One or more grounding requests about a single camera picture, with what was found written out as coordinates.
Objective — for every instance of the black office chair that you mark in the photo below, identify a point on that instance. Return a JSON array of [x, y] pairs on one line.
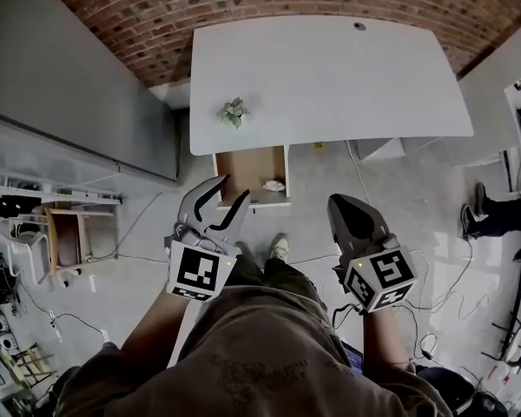
[[447, 393]]

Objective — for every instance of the person's left forearm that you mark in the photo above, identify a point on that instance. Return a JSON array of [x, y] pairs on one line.
[[156, 328]]

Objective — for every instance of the white desk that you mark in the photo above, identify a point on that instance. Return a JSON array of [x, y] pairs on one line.
[[321, 81]]

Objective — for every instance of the person's right beige shoe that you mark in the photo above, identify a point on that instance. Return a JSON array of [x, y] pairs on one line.
[[279, 246]]

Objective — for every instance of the wooden chair with brown seat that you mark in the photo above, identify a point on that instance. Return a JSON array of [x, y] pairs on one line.
[[67, 241]]

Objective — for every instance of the person's olive shirt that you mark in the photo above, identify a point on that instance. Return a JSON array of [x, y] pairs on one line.
[[252, 363]]

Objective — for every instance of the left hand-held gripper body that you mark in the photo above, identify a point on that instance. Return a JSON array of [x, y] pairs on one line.
[[195, 272]]

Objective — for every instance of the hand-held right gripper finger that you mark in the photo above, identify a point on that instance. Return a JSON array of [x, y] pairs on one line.
[[340, 233], [380, 226]]

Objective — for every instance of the small potted green plant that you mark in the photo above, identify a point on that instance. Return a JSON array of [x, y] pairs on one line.
[[234, 112]]

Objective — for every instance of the person's right forearm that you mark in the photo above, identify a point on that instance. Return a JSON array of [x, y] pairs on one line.
[[384, 341]]

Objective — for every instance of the person's dark olive trousers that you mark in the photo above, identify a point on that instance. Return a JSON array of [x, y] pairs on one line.
[[286, 280]]

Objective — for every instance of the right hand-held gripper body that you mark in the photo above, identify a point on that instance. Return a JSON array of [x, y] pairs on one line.
[[382, 276]]

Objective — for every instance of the white drawer with brown inside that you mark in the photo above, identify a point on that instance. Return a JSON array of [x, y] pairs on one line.
[[252, 167]]

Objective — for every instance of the white metal chair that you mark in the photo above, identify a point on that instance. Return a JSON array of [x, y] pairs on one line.
[[26, 250]]

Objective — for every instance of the white metal storage rack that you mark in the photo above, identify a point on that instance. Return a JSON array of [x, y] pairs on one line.
[[48, 191]]

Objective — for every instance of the grey refrigerator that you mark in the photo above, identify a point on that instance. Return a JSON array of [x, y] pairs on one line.
[[69, 81]]

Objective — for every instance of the blue screen tablet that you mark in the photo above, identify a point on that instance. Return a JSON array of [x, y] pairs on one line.
[[354, 356]]

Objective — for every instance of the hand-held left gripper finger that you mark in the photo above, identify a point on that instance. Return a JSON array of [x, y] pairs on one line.
[[236, 224], [189, 209]]

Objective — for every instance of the white cloth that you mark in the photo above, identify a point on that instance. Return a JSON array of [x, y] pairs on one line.
[[273, 185]]

